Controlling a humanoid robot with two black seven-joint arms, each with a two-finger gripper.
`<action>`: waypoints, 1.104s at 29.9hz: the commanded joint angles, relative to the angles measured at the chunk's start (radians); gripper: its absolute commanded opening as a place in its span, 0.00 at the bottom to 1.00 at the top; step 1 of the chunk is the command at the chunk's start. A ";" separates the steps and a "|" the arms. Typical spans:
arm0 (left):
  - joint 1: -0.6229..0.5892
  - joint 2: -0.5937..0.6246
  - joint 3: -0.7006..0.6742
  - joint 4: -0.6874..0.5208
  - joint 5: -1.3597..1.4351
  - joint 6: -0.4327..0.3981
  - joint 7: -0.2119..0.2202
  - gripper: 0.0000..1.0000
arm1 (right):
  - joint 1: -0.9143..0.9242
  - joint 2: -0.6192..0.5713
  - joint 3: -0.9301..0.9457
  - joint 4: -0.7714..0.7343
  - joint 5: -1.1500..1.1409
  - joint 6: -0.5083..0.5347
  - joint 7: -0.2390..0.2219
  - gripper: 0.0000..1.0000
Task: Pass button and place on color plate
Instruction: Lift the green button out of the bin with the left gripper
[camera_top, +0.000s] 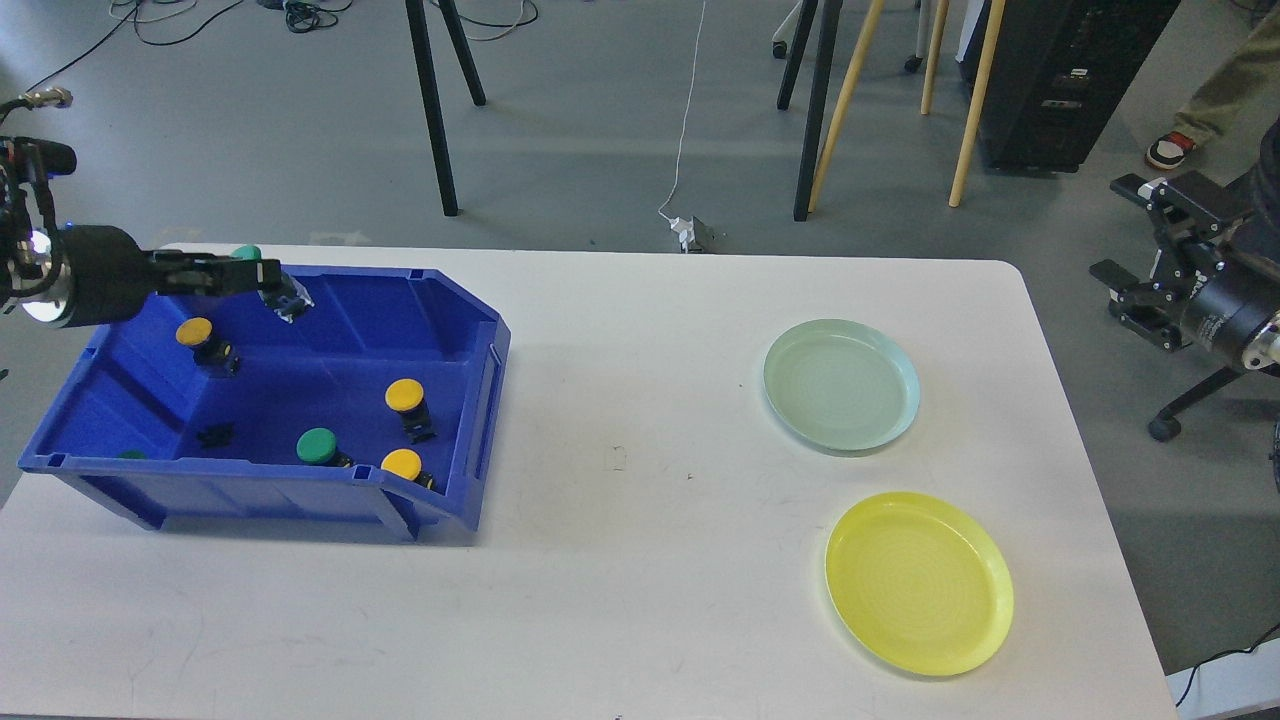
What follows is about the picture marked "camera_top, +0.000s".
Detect blue plastic storage bin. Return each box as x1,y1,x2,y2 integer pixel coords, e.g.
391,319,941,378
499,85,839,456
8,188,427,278
18,266,509,543

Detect green push button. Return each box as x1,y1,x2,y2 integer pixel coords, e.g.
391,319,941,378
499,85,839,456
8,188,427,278
294,427,355,468
230,245,314,323

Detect yellow plate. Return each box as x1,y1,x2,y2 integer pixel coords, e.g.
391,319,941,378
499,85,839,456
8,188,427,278
823,491,1015,678

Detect black cables on floor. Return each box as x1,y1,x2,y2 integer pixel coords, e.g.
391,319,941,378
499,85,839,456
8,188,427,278
20,0,541,96

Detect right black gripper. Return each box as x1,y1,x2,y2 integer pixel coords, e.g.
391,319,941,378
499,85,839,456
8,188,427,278
1089,170,1277,366

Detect green push button front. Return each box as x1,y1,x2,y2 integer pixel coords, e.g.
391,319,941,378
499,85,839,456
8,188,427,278
294,427,355,468

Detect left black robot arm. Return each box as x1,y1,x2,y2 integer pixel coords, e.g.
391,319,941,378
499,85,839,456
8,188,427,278
1,136,314,328

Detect small black part in bin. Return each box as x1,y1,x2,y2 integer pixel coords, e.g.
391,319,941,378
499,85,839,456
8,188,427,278
195,421,236,450

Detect black computer tower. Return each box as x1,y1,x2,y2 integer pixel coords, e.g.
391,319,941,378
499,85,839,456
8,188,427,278
979,1,1179,173

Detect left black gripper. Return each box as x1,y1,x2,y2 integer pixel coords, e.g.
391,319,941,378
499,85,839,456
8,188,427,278
40,225,283,328

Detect white cable on floor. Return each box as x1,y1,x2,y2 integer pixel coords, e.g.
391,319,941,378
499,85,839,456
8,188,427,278
657,0,708,223

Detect wooden easel legs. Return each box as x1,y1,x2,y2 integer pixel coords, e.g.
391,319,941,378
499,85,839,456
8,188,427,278
800,1,995,211

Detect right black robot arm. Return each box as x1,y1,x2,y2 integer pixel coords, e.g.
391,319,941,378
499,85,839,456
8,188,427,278
1091,170,1277,372

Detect black tripod legs left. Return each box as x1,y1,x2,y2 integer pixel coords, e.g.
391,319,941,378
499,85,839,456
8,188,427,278
404,1,486,217

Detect white power adapter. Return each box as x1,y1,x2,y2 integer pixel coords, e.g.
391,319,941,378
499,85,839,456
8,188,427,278
669,217,716,254

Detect black stand legs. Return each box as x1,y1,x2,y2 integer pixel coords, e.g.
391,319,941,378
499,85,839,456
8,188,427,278
776,1,844,222

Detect light green plate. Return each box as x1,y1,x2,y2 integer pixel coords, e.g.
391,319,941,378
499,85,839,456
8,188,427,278
762,319,922,454

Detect black office chair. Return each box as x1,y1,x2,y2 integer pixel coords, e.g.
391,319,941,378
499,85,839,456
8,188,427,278
1147,126,1279,442

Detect person leg and shoe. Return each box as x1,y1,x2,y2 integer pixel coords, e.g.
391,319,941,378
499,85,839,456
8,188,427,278
1144,4,1279,170

